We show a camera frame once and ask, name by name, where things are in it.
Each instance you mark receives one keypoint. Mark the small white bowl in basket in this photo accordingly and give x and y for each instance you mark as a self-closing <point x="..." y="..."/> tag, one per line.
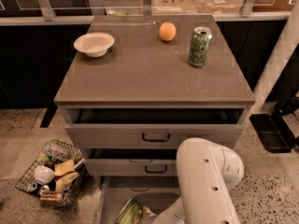
<point x="43" y="175"/>

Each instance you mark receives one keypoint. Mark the black wire basket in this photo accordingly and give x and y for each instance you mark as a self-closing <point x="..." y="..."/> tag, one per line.
<point x="69" y="185"/>

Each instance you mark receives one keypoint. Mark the grey drawer cabinet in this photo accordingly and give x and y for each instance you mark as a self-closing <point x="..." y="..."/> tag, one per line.
<point x="142" y="71"/>

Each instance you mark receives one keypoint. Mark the grey top drawer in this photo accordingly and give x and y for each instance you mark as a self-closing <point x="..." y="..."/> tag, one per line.
<point x="150" y="128"/>

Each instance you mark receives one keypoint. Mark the green rice chip bag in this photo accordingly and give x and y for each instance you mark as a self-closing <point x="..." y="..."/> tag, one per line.
<point x="134" y="213"/>

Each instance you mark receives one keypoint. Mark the green soda can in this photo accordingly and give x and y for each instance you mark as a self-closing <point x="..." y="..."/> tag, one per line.
<point x="199" y="47"/>

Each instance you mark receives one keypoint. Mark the clear plastic bottle in basket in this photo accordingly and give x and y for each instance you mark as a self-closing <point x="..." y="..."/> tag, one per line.
<point x="55" y="151"/>

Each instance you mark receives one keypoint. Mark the grey middle drawer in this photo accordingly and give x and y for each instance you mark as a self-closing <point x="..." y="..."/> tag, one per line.
<point x="130" y="162"/>

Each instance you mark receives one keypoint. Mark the yellow sponge in basket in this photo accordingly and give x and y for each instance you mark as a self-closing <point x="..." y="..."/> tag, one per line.
<point x="64" y="168"/>

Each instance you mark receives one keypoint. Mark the white ceramic bowl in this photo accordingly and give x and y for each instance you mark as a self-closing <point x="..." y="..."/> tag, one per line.
<point x="94" y="44"/>

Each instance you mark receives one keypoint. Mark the grey drawer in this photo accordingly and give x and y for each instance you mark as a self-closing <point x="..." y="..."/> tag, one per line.
<point x="158" y="193"/>
<point x="150" y="128"/>
<point x="130" y="162"/>

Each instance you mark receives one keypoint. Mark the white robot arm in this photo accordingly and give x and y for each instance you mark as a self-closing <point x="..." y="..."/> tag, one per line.
<point x="216" y="187"/>

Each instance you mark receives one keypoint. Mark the grey bottom drawer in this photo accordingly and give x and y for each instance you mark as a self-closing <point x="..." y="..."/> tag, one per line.
<point x="158" y="193"/>

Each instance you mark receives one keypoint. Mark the orange fruit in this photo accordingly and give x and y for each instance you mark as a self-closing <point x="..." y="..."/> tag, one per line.
<point x="167" y="31"/>

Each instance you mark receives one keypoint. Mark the cardboard box left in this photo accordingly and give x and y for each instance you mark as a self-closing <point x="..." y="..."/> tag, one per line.
<point x="173" y="7"/>

